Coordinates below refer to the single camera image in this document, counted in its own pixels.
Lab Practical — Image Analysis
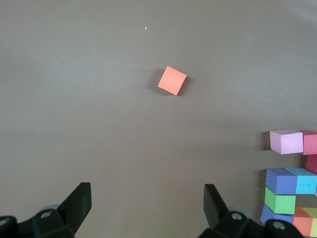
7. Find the purple foam cube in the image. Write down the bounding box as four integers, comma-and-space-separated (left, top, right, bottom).
266, 168, 298, 195
260, 203, 294, 225

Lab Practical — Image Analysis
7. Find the green foam cube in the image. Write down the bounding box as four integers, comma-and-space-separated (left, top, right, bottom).
264, 186, 297, 215

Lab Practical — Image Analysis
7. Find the orange foam cube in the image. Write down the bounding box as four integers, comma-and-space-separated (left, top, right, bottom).
292, 206, 314, 237
157, 65, 187, 96

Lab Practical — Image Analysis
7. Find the pink foam cube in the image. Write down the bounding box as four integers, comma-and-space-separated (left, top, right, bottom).
269, 128, 304, 155

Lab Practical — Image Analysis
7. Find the light blue foam cube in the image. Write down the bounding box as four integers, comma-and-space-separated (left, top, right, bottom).
284, 167, 317, 195

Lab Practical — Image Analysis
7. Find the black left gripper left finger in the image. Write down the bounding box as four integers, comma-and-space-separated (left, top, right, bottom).
0, 182, 93, 238

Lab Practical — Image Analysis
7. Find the brown table cover sheet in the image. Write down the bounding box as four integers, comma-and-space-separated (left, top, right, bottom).
0, 0, 317, 238

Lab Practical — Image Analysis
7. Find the red foam cube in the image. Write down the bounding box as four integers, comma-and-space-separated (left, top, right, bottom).
306, 154, 317, 172
301, 130, 317, 156

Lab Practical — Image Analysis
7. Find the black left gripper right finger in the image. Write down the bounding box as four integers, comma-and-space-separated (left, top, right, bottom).
198, 183, 306, 238

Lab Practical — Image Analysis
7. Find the yellow foam cube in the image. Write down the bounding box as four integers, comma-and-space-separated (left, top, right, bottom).
302, 207, 317, 238

